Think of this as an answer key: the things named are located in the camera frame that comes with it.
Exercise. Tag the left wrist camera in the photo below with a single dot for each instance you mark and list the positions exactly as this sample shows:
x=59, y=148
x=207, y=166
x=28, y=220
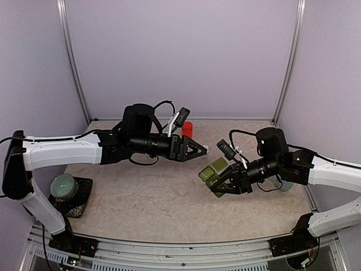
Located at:
x=177, y=121

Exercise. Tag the green ceramic bowl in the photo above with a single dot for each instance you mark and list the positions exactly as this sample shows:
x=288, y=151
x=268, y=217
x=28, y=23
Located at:
x=63, y=186

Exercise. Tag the left aluminium frame post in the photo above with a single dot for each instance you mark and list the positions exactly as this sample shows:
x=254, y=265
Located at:
x=62, y=14

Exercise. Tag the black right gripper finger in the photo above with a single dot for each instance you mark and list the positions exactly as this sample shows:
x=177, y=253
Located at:
x=231, y=172
x=233, y=187

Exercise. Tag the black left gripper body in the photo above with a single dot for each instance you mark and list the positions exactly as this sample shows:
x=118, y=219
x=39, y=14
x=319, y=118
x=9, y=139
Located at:
x=169, y=152

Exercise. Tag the black square tray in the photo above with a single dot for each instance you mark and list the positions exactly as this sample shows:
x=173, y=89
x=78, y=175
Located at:
x=74, y=205

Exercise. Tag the right aluminium frame post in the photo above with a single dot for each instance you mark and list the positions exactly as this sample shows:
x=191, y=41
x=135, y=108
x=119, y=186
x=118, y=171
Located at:
x=292, y=56

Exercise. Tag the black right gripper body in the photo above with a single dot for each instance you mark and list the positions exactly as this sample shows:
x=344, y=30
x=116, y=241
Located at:
x=272, y=169

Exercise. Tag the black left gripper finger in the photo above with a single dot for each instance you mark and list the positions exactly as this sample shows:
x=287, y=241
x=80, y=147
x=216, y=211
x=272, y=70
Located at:
x=186, y=156
x=189, y=143

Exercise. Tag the front aluminium rail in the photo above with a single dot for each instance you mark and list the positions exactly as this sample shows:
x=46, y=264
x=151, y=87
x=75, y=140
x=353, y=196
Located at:
x=113, y=254

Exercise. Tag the aluminium frame post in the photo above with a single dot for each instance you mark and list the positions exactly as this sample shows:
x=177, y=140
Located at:
x=62, y=14
x=292, y=56

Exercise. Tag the light blue mug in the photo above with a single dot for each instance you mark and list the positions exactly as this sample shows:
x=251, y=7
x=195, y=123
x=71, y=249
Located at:
x=286, y=186

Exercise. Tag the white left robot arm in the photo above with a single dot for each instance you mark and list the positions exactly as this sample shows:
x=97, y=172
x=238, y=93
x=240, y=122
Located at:
x=139, y=132

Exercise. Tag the red cylindrical can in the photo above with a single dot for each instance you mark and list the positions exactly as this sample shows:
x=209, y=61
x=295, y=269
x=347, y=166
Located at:
x=187, y=129

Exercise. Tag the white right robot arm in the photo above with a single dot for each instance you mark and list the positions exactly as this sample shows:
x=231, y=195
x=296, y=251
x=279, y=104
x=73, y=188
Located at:
x=296, y=165

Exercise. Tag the green pill organizer box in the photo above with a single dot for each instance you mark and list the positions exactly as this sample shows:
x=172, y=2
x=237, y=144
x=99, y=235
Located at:
x=211, y=173

